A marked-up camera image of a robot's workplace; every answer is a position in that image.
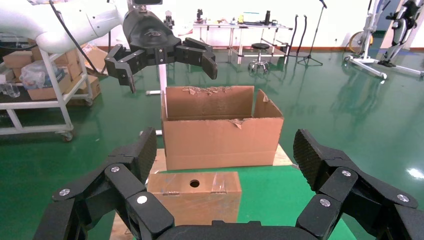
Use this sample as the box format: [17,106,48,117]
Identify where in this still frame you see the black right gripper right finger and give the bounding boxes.
[293,128,424,240]

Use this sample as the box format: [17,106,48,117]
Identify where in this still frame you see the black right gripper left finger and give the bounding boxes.
[33,126,175,240]

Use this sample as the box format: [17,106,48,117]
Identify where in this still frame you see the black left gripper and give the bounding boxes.
[104,8,219,94]

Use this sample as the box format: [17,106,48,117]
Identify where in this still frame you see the small cardboard box with hole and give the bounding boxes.
[146,171,243,227]

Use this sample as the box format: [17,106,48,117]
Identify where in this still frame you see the flat cardboard sheet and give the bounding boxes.
[81,43,110,75]

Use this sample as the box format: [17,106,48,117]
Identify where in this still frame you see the plain cardboard box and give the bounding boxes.
[2,50,34,69]
[27,73,73,101]
[66,74,102,107]

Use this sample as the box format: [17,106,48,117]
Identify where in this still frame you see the stacked cardboard boxes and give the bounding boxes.
[52,48,83,80]

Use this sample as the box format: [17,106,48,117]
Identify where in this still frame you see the large open cardboard carton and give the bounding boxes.
[160,85,285,171]

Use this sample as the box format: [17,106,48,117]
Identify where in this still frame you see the white metal floor stand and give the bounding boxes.
[139,62,169,137]

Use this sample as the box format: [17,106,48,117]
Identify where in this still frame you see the green table cloth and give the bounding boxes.
[132,164,359,240]

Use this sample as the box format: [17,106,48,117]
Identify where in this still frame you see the black round stool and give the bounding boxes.
[247,43,271,74]

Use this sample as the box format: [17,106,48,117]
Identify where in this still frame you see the white metal cart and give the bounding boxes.
[0,46,94,143]

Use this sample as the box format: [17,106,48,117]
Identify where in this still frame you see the clear plastic bag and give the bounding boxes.
[19,60,67,91]

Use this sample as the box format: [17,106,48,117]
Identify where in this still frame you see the black pole stand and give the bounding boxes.
[287,14,299,57]
[296,14,308,57]

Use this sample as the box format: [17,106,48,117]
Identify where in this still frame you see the black tripod stand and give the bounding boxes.
[296,0,328,67]

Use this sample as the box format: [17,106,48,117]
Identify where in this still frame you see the yellow round wheel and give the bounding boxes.
[348,31,374,55]

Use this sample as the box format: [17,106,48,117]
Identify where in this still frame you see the clear plastic bottle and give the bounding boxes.
[0,81,21,99]

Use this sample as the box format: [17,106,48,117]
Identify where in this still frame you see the black and white exoskeleton legs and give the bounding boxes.
[379,0,422,69]

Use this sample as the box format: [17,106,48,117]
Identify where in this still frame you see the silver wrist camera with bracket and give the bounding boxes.
[127,0,164,12]

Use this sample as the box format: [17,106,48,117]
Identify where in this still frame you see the white frame work table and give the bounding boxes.
[193,21,294,65]

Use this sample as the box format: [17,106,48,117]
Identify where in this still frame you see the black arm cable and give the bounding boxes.
[48,0,112,76]

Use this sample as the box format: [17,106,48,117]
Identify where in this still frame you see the white frame machine stand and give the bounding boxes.
[344,0,424,80]

